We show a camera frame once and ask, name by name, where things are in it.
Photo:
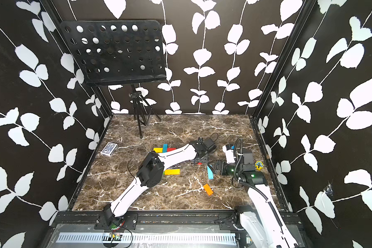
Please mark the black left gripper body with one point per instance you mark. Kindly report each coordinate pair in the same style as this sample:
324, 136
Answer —
204, 160

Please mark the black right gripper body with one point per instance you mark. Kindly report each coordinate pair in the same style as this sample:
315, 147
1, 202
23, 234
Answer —
228, 170

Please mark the long yellow block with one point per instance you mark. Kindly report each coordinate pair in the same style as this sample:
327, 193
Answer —
171, 172

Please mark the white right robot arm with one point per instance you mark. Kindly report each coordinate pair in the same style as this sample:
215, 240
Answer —
262, 222

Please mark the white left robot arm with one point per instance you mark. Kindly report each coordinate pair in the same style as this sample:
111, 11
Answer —
149, 174

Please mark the light blue block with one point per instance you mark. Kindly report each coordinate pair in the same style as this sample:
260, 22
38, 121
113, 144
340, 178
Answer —
210, 173

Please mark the orange block front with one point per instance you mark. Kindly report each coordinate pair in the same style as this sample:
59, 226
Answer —
208, 189

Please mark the yellow tape roll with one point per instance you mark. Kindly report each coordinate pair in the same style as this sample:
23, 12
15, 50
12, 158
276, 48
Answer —
259, 165

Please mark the black music stand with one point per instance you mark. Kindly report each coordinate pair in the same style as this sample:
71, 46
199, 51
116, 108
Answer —
119, 52

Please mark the white perforated strip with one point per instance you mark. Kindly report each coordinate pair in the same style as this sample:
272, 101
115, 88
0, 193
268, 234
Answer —
126, 238

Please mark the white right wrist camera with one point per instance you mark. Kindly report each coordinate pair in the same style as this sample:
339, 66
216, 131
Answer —
229, 153

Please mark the black front rail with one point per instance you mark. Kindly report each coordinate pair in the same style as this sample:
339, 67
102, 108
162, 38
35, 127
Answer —
225, 219

